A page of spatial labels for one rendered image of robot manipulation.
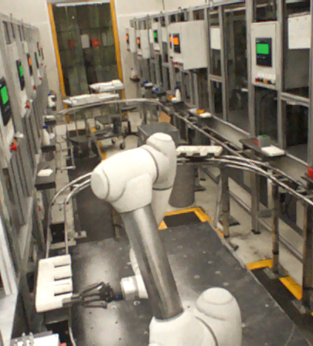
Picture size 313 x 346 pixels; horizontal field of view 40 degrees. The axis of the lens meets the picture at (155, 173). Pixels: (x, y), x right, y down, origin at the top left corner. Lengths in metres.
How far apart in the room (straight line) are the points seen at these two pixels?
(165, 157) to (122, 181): 0.19
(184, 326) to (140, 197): 0.43
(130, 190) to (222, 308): 0.53
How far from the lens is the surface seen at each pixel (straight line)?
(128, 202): 1.33
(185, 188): 4.59
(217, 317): 1.56
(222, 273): 2.22
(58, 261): 2.11
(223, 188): 3.58
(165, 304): 1.44
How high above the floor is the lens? 1.86
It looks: 19 degrees down
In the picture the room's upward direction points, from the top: 6 degrees counter-clockwise
